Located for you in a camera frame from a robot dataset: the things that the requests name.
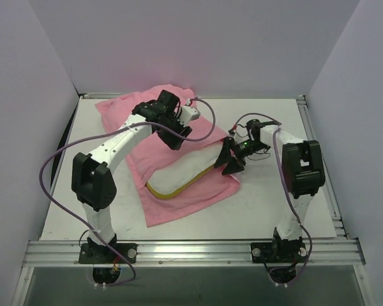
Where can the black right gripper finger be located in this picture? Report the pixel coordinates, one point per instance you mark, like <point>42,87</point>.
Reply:
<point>234,166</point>
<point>225,155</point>

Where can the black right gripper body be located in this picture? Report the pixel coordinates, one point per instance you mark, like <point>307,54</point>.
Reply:
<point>233,153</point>

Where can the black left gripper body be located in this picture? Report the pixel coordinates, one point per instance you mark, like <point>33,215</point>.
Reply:
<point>175,137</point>

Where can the pink fabric pillowcase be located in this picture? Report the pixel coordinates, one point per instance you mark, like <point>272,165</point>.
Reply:
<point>152,154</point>

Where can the white pillow yellow edge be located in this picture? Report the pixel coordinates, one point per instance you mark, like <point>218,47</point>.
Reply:
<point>170,181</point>

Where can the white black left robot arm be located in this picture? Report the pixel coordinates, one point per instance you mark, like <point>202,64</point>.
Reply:
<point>92,174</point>

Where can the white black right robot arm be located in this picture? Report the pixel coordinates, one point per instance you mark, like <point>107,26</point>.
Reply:
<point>301,172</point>

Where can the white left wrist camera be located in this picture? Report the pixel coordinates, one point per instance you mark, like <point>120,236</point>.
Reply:
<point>188,114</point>

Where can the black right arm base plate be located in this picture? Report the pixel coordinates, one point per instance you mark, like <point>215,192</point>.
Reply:
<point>278,252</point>

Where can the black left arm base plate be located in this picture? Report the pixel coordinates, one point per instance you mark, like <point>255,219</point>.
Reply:
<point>100,254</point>

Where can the aluminium front frame rail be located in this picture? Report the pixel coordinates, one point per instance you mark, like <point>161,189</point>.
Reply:
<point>66,253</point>

